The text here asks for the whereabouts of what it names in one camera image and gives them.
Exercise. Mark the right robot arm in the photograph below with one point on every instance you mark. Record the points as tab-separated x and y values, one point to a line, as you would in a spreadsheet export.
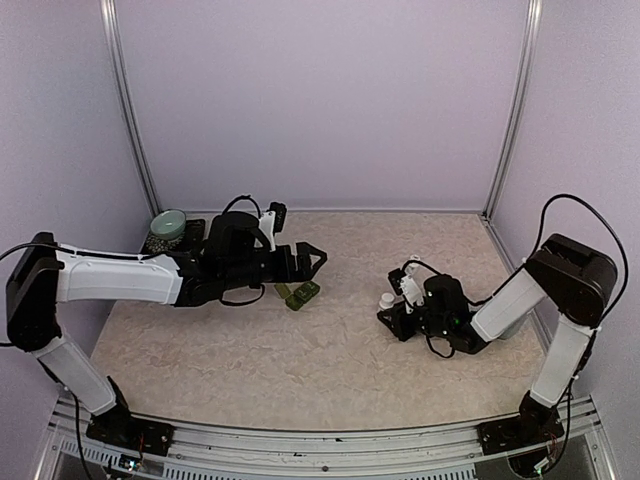
562	275

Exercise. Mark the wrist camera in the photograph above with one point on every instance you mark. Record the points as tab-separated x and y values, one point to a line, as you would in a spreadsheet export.
271	222
404	284

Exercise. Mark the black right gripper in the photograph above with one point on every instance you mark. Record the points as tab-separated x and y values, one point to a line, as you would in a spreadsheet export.
398	327

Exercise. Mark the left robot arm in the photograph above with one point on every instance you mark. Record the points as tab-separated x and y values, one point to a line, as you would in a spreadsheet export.
239	252

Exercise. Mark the white pill bottle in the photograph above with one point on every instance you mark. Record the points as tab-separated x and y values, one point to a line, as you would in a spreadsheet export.
387	301

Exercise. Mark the light blue mug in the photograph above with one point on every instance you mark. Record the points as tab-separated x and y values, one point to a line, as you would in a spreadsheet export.
514	328

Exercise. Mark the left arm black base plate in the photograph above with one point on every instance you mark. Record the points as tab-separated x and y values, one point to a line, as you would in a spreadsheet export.
133	433

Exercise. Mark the light green ceramic bowl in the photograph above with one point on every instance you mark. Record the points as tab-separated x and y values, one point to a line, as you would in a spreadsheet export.
169	225

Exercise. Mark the black patterned tray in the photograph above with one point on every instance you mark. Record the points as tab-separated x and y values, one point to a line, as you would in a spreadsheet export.
190	240

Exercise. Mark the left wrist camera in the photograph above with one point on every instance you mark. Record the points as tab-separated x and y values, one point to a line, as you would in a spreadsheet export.
271	222

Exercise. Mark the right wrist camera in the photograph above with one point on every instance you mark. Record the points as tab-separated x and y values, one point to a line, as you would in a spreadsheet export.
404	284

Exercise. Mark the aluminium front rail frame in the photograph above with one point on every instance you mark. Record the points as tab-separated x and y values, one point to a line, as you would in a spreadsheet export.
459	450

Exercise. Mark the green pill organizer box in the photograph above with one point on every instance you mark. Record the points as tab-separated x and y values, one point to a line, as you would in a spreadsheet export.
296	299

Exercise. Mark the right aluminium corner post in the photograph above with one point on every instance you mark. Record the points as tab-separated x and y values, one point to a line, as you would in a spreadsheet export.
527	53

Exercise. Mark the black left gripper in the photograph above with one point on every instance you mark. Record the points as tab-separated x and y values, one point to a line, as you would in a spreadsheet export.
304	273

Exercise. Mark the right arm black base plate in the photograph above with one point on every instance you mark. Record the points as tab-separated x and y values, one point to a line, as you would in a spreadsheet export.
511	433

